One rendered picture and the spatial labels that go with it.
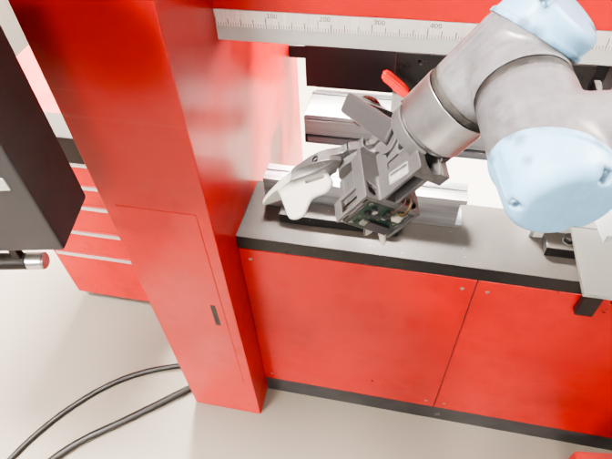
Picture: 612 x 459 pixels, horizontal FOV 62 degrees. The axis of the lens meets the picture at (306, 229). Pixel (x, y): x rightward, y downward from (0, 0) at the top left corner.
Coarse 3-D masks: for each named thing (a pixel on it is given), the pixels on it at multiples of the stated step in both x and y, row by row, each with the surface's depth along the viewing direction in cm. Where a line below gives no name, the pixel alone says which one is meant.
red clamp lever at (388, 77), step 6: (384, 72) 96; (390, 72) 96; (384, 78) 96; (390, 78) 95; (396, 78) 96; (390, 84) 96; (396, 84) 96; (402, 84) 97; (396, 90) 97; (402, 90) 97; (408, 90) 98; (402, 96) 98
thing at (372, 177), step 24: (360, 144) 54; (384, 144) 52; (408, 144) 47; (360, 168) 52; (384, 168) 52; (408, 168) 48; (432, 168) 48; (360, 192) 50; (384, 192) 50; (408, 192) 49; (336, 216) 53; (360, 216) 53; (384, 216) 52; (408, 216) 53
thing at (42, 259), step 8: (0, 256) 86; (8, 256) 85; (16, 256) 84; (24, 256) 85; (32, 256) 85; (40, 256) 85; (48, 256) 87; (0, 264) 85; (8, 264) 85; (16, 264) 85; (24, 264) 85; (32, 264) 85; (40, 264) 85; (48, 264) 87
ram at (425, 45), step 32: (224, 0) 95; (256, 0) 94; (288, 0) 93; (320, 0) 91; (352, 0) 90; (384, 0) 89; (416, 0) 88; (448, 0) 87; (480, 0) 86; (576, 0) 83; (608, 0) 82; (224, 32) 100; (256, 32) 98; (288, 32) 97; (320, 32) 96; (608, 64) 89
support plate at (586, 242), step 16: (592, 224) 110; (576, 240) 107; (592, 240) 107; (576, 256) 105; (592, 256) 104; (608, 256) 104; (592, 272) 102; (608, 272) 102; (592, 288) 99; (608, 288) 99
